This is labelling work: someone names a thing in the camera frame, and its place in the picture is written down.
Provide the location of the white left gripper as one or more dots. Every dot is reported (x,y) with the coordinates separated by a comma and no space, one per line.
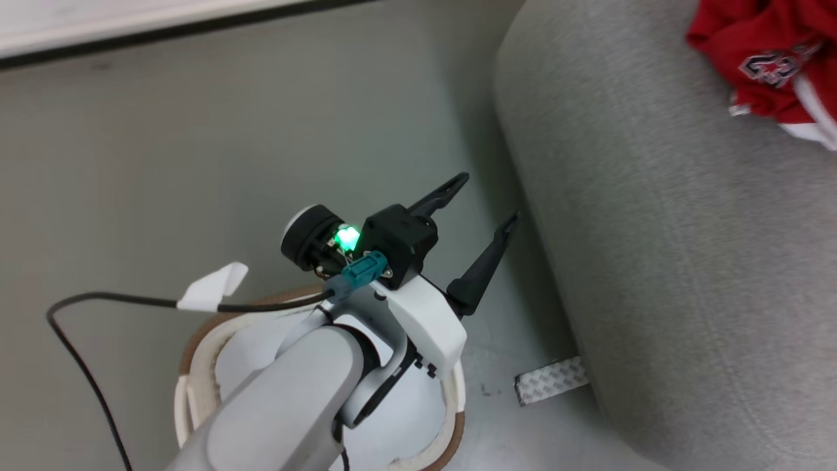
(425,320)

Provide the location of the red shirt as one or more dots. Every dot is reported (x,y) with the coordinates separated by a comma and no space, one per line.
(765,59)

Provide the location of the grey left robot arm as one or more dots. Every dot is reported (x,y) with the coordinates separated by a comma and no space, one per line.
(281,405)

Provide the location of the grey fabric sofa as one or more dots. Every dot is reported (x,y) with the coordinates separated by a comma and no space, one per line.
(667,261)

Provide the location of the silver patterned tape strip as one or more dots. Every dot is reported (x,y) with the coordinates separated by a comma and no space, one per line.
(550,380)

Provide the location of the white tape tag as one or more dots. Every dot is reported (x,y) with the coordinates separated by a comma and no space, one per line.
(212,288)

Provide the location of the white laundry basket brown rim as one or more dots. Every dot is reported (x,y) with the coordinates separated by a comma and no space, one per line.
(199,366)

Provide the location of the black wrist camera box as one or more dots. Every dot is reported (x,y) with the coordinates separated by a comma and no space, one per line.
(399,242)

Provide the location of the white wall trim rail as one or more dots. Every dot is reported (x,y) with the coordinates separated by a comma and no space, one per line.
(98,23)

